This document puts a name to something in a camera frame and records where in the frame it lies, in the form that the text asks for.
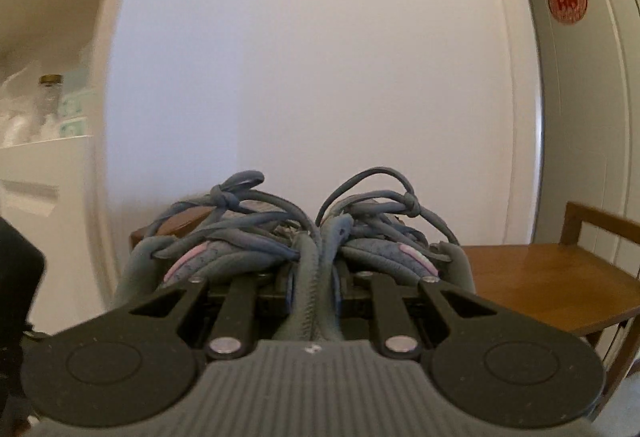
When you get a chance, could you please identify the round red door sticker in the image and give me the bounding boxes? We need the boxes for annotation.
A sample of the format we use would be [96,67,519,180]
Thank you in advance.
[548,0,589,24]

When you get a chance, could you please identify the glass jar with gold lid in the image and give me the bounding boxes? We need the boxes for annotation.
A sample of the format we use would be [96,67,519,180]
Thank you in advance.
[33,74,65,139]

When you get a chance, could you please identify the wooden shoe rack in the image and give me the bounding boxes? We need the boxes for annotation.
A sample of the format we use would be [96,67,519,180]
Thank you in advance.
[129,201,640,420]

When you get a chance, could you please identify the white plastic bags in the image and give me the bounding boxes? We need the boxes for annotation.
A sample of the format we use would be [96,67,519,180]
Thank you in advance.
[0,64,43,149]

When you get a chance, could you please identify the grey sneaker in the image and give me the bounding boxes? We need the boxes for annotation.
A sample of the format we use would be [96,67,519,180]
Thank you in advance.
[314,166,474,344]
[115,170,322,344]

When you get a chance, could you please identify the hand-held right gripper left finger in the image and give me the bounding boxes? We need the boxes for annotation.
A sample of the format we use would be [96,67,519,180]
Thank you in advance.
[127,267,297,361]

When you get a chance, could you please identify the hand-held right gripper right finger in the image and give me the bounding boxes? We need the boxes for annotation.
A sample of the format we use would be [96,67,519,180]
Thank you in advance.
[334,267,499,361]

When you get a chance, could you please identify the white door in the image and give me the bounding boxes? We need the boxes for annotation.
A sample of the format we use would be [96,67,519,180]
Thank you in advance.
[515,0,640,278]

